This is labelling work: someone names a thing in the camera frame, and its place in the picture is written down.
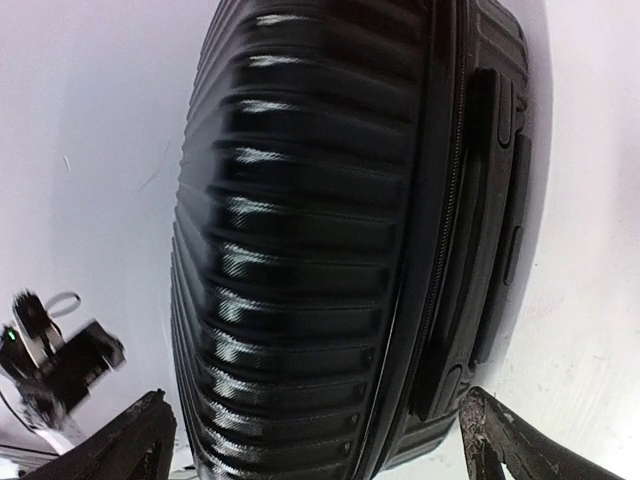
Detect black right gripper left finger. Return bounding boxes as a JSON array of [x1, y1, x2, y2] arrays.
[[24, 390, 176, 480]]

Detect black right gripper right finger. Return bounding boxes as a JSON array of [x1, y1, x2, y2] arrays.
[[459, 386, 618, 480]]

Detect black ribbed hard-shell suitcase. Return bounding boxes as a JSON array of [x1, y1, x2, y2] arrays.
[[171, 1, 531, 479]]

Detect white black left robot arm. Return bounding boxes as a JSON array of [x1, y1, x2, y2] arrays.
[[1, 289, 125, 455]]

